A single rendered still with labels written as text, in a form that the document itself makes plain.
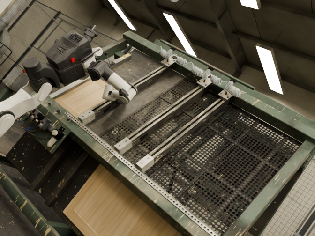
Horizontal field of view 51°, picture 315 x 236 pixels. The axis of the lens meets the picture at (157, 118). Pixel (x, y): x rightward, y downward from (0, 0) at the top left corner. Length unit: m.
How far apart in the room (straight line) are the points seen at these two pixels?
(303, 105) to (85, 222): 5.94
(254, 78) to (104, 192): 6.17
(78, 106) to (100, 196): 0.80
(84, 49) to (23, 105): 0.58
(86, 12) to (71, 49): 10.06
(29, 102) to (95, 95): 0.73
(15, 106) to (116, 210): 1.04
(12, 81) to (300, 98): 6.17
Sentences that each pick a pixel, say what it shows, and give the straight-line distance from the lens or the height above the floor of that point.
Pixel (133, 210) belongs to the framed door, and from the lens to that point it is 2.55.
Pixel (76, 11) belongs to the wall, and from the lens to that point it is 12.31.
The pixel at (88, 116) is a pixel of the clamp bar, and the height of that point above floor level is 0.97.
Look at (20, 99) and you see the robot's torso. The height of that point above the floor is 0.79.
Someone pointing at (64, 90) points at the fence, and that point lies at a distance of 3.10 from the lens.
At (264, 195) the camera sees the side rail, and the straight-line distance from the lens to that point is 2.39.
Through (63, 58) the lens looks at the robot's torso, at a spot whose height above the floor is 1.19.
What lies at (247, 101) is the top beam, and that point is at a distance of 2.92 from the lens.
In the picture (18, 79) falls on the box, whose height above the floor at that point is 0.86.
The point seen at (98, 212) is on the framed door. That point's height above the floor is 0.44.
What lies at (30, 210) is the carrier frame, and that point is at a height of 0.15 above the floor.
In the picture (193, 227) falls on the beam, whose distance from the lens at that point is 2.16.
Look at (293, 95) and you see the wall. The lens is 7.89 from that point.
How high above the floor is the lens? 1.03
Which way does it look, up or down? 6 degrees up
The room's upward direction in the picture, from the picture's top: 38 degrees clockwise
